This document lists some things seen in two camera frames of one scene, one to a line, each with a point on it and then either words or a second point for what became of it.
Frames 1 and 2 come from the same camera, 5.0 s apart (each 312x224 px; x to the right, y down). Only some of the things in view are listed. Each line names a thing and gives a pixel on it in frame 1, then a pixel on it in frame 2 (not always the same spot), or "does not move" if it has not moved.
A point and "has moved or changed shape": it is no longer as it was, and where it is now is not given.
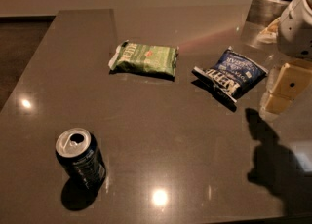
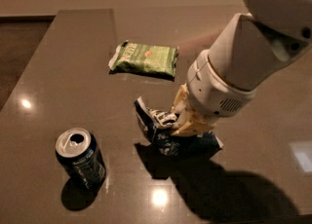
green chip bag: x=144 y=57 does not move
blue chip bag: x=233 y=73 has moved or changed shape
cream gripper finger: x=292 y=82 -> x=188 y=125
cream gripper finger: x=278 y=103 -> x=180 y=99
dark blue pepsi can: x=79 y=152 does not move
